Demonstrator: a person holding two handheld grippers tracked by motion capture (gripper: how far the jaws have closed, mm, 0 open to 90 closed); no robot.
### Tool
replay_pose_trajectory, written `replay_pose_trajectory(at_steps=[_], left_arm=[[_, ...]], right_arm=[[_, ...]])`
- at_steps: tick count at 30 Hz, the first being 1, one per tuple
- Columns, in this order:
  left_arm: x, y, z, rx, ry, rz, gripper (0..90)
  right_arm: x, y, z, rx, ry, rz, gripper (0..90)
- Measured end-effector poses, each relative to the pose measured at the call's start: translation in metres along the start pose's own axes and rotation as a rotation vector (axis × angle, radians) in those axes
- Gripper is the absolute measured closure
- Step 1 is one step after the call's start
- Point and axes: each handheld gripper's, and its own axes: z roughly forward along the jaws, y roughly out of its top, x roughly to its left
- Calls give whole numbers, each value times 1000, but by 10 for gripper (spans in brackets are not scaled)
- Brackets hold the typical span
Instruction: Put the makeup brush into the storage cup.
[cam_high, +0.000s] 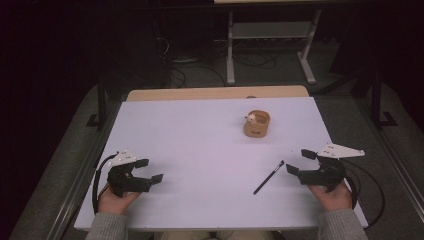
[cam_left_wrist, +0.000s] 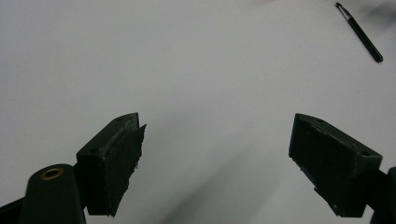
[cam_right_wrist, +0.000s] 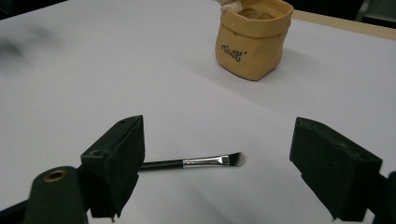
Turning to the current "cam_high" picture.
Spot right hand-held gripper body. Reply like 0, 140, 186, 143
316, 143, 366, 193

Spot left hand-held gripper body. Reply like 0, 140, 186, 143
107, 148, 138, 198

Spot black pen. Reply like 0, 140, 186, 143
252, 159, 286, 196

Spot tan wooden pen holder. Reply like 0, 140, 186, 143
243, 109, 271, 138

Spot person's left hand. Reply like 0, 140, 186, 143
97, 189, 143, 216

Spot person's right hand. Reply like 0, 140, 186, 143
308, 179, 353, 212

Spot black metal stand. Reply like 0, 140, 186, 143
85, 74, 110, 130
369, 68, 399, 130

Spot wooden table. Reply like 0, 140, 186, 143
126, 85, 310, 103

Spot white metal stand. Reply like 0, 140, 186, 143
225, 9, 323, 86

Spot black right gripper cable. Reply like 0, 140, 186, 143
342, 159, 386, 230

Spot black floor cables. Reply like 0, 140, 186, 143
165, 53, 278, 89

